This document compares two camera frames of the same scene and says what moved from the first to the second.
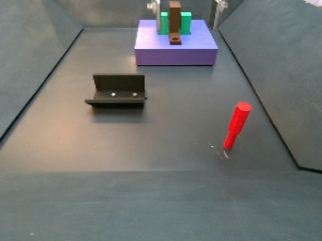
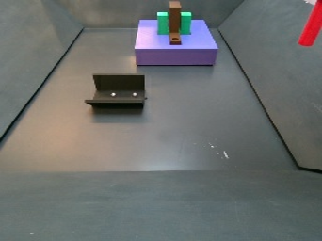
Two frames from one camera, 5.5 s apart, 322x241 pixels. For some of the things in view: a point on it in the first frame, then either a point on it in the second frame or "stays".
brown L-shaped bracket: [175, 8] stays
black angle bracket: [118, 89] stays
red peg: [240, 118] -> [313, 25]
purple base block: [154, 50] stays
